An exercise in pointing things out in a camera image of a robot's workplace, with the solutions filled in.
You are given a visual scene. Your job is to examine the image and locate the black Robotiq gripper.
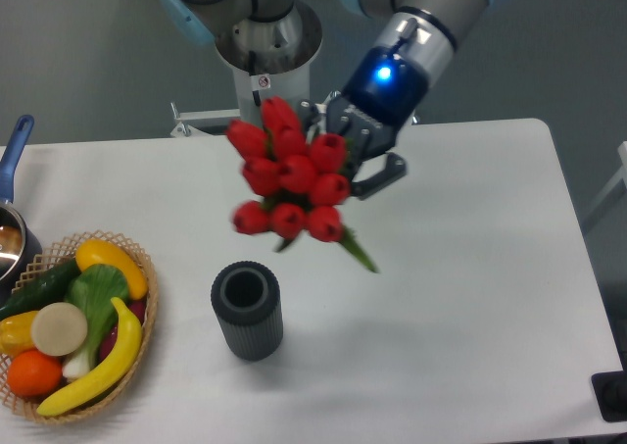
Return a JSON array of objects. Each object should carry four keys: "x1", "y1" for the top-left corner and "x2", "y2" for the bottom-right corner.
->
[{"x1": 298, "y1": 46, "x2": 429, "y2": 200}]

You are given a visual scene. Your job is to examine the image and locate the red tulip bouquet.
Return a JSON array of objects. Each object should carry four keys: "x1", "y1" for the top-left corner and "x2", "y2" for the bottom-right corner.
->
[{"x1": 225, "y1": 97, "x2": 378, "y2": 272}]

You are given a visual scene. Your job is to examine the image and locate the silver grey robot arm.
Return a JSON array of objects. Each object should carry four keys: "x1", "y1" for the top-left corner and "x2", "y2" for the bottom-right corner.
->
[{"x1": 160, "y1": 0, "x2": 493, "y2": 199}]

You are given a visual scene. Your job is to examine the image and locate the dark grey ribbed vase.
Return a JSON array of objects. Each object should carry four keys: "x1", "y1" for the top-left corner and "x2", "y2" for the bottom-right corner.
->
[{"x1": 211, "y1": 261, "x2": 283, "y2": 362}]

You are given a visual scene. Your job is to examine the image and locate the white furniture at right edge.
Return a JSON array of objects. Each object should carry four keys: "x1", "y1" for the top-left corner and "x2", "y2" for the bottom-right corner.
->
[{"x1": 580, "y1": 141, "x2": 626, "y2": 234}]

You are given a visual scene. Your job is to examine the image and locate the purple red vegetable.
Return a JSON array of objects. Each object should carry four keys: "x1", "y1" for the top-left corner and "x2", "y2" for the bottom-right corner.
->
[{"x1": 98, "y1": 300, "x2": 146, "y2": 363}]

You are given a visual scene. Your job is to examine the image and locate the yellow squash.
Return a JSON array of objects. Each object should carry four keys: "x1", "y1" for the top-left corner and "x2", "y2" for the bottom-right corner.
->
[{"x1": 74, "y1": 238, "x2": 148, "y2": 301}]

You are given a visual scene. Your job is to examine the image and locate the green bok choy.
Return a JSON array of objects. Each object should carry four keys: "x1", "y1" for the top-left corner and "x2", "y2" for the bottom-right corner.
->
[{"x1": 63, "y1": 264, "x2": 129, "y2": 381}]

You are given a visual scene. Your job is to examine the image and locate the woven wicker basket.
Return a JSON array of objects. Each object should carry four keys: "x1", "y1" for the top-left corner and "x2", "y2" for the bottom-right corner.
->
[{"x1": 1, "y1": 230, "x2": 159, "y2": 425}]

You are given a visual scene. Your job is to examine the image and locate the green cucumber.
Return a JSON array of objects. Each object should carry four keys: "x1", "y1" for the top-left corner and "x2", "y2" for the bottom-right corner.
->
[{"x1": 1, "y1": 259, "x2": 80, "y2": 321}]

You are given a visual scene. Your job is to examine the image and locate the yellow banana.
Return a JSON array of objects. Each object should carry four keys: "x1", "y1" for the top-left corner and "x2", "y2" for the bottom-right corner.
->
[{"x1": 36, "y1": 297, "x2": 142, "y2": 418}]

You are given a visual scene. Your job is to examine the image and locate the beige round disc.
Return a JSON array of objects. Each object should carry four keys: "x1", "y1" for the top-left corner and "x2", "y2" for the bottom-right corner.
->
[{"x1": 30, "y1": 302, "x2": 88, "y2": 357}]

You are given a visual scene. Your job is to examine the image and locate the black device at table edge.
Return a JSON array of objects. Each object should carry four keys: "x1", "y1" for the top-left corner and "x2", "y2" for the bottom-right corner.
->
[{"x1": 591, "y1": 370, "x2": 626, "y2": 422}]

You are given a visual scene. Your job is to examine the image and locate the yellow bell pepper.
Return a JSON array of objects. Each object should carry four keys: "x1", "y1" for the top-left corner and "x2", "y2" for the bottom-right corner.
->
[{"x1": 1, "y1": 311, "x2": 38, "y2": 357}]

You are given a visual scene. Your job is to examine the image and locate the orange fruit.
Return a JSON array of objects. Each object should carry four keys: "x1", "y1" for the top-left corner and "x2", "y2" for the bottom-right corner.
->
[{"x1": 7, "y1": 349, "x2": 62, "y2": 397}]

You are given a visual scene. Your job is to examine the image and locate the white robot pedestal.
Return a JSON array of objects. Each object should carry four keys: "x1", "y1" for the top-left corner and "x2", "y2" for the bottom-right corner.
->
[{"x1": 216, "y1": 0, "x2": 322, "y2": 124}]

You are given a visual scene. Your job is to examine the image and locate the white metal base frame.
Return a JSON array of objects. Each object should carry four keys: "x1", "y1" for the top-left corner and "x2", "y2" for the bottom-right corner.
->
[{"x1": 169, "y1": 102, "x2": 240, "y2": 138}]

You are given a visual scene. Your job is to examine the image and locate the blue handled saucepan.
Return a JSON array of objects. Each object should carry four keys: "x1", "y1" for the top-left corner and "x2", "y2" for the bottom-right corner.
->
[{"x1": 1, "y1": 115, "x2": 42, "y2": 306}]

